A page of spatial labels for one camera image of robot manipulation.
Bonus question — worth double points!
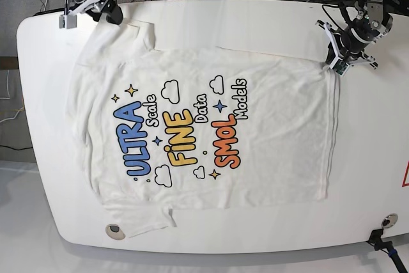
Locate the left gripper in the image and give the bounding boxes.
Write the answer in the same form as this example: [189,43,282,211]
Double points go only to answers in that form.
[316,19,379,69]

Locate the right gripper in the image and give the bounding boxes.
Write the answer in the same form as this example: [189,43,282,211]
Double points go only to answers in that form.
[64,0,123,25]

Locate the white printed T-shirt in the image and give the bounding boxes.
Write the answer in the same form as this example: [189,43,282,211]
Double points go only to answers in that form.
[66,20,339,237]

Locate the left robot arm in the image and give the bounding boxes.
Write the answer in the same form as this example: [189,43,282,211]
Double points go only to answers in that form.
[316,0,408,75]

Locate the red white warning sticker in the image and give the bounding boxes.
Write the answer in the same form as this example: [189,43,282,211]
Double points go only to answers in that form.
[402,163,409,187]

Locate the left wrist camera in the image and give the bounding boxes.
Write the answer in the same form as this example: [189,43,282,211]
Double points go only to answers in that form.
[332,59,350,76]

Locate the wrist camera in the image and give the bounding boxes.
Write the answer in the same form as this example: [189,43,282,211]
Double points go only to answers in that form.
[332,59,350,76]
[59,14,77,29]

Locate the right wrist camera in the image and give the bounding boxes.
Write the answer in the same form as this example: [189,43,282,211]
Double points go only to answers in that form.
[59,14,77,29]

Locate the right table cable grommet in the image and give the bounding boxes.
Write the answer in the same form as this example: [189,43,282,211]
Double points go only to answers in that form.
[382,214,399,229]

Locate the table cable grommet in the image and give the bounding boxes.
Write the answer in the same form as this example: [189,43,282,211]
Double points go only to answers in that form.
[382,214,399,229]
[105,224,126,240]

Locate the black camera clamp mount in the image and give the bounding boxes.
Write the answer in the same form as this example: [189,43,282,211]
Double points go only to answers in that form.
[367,229,408,273]

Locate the left table cable grommet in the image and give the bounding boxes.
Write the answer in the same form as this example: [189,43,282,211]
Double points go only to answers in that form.
[105,224,126,240]

